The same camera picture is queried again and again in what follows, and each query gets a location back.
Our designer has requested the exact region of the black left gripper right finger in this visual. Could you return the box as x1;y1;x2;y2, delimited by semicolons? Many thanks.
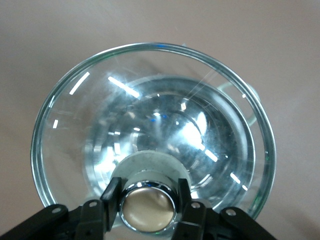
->
174;177;276;240

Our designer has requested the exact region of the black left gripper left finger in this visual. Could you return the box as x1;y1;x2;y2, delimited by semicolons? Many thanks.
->
0;176;123;240

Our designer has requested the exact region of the glass lid with gold knob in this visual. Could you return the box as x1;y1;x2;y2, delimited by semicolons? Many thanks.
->
30;42;277;236

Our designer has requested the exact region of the brown table cloth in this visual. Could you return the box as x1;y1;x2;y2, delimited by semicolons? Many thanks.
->
0;0;320;240

